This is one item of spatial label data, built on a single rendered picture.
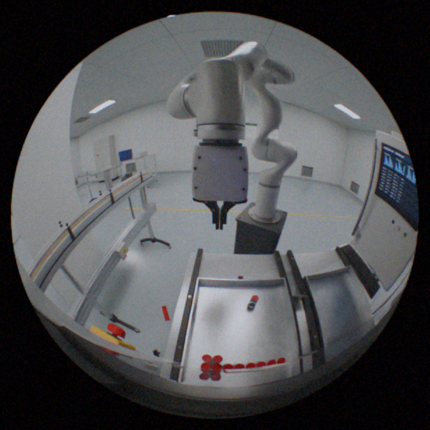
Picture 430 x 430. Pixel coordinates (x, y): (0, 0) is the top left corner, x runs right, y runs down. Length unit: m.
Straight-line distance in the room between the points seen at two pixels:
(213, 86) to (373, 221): 0.95
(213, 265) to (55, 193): 1.45
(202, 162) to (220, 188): 0.05
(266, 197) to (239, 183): 0.50
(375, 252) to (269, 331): 0.77
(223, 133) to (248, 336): 0.43
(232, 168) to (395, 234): 0.89
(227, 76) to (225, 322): 0.50
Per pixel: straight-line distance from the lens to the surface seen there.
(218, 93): 0.23
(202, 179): 0.25
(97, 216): 1.08
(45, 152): 1.54
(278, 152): 0.69
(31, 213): 1.47
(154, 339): 1.37
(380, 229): 0.96
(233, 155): 0.24
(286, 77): 0.64
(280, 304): 0.45
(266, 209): 0.77
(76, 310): 1.13
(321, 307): 0.51
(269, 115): 0.65
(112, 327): 0.31
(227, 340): 0.39
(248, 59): 0.37
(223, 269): 0.49
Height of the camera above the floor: 1.27
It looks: 30 degrees down
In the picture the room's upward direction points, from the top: straight up
